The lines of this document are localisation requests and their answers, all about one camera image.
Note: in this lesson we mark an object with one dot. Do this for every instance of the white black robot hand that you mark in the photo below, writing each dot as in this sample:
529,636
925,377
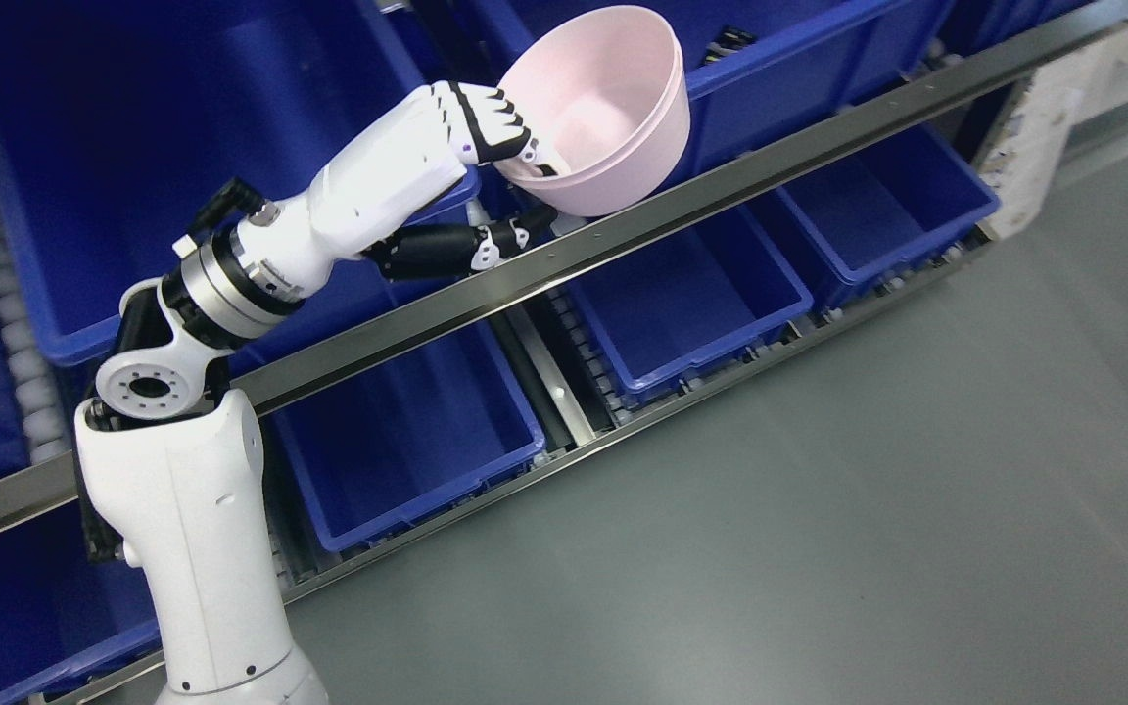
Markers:
415,153

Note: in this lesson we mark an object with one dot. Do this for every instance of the pink bowl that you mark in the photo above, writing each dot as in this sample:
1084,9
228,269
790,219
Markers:
605,96

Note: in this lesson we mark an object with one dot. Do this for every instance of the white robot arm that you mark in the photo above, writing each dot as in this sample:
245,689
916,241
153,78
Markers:
171,457

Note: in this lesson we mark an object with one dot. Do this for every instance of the blue bin lower middle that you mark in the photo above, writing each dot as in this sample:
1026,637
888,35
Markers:
688,304

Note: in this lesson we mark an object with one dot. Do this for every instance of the blue bin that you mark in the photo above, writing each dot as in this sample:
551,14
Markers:
886,211
384,451
119,118
63,619
688,304
754,71

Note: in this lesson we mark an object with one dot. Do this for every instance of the blue bin upper middle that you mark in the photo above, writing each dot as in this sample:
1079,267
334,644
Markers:
754,71

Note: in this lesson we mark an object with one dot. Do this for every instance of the blue bin upper left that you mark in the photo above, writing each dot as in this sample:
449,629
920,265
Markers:
119,118

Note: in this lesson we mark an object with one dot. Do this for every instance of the blue bin lower right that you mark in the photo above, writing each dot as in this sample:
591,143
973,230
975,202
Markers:
886,211

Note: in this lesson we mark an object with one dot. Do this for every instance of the blue bin far lower left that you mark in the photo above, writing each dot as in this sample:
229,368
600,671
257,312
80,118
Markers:
63,619

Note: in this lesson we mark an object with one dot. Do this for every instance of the steel shelf rail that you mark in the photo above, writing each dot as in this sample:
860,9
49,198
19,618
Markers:
407,328

